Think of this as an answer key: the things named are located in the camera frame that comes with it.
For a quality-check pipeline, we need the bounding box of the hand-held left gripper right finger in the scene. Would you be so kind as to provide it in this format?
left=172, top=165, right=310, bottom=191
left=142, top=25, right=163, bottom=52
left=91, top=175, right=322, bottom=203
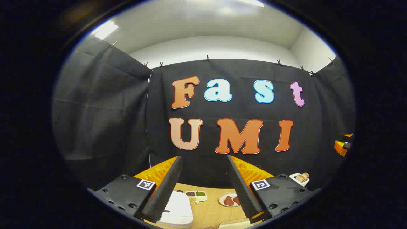
left=226, top=155, right=321, bottom=224

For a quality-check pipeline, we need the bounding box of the white toaster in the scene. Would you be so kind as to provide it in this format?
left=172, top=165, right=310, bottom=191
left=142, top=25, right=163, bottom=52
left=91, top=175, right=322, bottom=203
left=289, top=173, right=310, bottom=187

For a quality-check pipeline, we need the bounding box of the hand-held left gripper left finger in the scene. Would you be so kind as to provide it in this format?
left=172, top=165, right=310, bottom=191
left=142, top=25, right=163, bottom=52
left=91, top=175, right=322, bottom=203
left=87, top=155, right=184, bottom=224

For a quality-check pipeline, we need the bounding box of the white divided dish of beans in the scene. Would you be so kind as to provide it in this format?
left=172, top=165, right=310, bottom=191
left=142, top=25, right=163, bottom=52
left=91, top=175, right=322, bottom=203
left=185, top=190, right=208, bottom=204

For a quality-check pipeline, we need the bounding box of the white rice cooker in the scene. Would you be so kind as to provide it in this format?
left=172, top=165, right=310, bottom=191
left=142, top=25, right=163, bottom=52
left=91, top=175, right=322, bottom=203
left=159, top=190, right=194, bottom=228

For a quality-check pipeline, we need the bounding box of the ceiling light panel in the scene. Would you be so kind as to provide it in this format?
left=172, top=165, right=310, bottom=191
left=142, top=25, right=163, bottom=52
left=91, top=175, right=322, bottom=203
left=94, top=21, right=119, bottom=40
left=237, top=0, right=264, bottom=7

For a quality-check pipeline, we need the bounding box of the black backdrop cloth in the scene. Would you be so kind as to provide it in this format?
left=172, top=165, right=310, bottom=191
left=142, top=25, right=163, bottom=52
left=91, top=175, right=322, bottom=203
left=52, top=38, right=356, bottom=191

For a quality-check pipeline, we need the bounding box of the white plate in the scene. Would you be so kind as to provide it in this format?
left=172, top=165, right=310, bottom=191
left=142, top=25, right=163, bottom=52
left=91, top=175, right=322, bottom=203
left=218, top=192, right=241, bottom=207

